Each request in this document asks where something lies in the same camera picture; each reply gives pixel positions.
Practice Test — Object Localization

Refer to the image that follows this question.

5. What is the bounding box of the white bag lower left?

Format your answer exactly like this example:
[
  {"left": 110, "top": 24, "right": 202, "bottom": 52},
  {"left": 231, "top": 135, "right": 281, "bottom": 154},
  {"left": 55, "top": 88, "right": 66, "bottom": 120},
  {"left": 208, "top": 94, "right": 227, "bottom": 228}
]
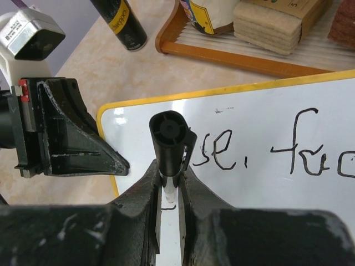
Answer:
[{"left": 179, "top": 0, "right": 240, "bottom": 35}]

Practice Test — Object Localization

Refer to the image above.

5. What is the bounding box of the yellow framed whiteboard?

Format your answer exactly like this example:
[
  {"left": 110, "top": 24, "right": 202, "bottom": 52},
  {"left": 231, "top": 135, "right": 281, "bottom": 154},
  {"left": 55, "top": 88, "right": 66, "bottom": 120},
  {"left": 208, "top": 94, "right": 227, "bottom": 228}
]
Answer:
[{"left": 98, "top": 70, "right": 354, "bottom": 265}]

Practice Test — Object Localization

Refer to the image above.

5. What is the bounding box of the black drink can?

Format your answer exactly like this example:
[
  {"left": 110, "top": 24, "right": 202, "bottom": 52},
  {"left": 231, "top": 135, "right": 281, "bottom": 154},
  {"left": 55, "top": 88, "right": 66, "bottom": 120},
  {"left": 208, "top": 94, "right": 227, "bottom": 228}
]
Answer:
[{"left": 90, "top": 0, "right": 148, "bottom": 51}]

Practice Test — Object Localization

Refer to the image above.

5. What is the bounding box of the tan cardboard box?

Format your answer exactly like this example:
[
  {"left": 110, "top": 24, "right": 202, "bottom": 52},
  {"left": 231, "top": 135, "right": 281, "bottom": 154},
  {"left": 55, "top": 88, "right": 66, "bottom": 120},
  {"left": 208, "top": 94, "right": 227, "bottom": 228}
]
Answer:
[{"left": 233, "top": 1, "right": 333, "bottom": 55}]

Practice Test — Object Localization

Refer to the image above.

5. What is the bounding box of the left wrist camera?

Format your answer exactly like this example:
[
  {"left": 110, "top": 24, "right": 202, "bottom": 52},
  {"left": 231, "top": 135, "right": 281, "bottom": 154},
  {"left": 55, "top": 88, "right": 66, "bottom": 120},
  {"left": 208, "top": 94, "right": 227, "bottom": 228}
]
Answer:
[{"left": 1, "top": 7, "right": 65, "bottom": 86}]

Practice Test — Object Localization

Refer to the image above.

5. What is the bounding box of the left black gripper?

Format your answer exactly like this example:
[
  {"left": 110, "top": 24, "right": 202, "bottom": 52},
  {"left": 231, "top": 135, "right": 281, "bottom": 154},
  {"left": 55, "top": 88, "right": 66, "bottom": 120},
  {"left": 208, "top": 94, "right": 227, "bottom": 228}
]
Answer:
[{"left": 8, "top": 78, "right": 130, "bottom": 177}]

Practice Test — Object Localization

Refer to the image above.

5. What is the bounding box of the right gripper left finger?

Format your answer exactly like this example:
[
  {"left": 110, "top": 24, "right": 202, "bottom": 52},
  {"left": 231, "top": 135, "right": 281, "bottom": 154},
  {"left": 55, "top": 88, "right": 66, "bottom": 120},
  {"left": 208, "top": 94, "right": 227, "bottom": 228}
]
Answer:
[{"left": 1, "top": 161, "right": 161, "bottom": 265}]

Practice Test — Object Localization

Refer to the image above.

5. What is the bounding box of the brown packet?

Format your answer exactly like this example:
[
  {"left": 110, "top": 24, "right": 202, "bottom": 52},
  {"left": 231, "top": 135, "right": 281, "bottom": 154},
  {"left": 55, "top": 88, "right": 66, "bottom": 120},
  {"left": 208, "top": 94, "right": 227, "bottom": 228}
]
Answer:
[{"left": 327, "top": 0, "right": 354, "bottom": 49}]

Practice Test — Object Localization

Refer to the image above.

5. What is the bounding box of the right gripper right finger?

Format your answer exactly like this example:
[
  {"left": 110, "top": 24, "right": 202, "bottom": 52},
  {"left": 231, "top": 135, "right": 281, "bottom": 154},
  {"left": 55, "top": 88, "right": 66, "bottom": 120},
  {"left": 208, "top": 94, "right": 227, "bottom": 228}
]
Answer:
[{"left": 178, "top": 168, "right": 354, "bottom": 265}]

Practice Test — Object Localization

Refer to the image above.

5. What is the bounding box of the wooden three tier shelf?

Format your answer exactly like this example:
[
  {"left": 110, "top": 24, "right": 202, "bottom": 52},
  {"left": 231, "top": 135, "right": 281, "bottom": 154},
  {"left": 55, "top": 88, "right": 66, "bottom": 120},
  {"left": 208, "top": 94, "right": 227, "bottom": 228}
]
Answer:
[{"left": 155, "top": 1, "right": 354, "bottom": 78}]

